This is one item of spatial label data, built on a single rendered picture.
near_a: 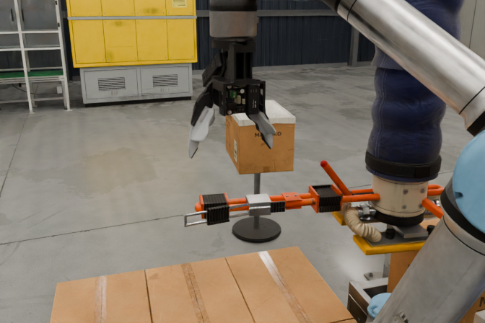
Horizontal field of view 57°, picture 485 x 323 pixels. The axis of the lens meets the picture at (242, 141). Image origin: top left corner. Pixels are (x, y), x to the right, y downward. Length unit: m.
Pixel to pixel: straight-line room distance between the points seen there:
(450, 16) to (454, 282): 0.89
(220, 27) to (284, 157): 2.55
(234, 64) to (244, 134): 2.41
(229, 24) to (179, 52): 7.84
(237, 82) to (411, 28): 0.26
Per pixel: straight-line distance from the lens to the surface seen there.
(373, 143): 1.43
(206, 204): 1.33
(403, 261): 1.87
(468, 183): 0.53
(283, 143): 3.18
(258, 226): 3.70
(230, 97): 0.72
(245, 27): 0.71
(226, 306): 2.03
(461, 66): 0.68
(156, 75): 8.56
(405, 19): 0.70
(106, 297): 2.17
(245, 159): 3.15
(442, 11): 1.34
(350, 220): 1.43
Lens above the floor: 1.77
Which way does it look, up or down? 17 degrees down
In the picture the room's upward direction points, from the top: straight up
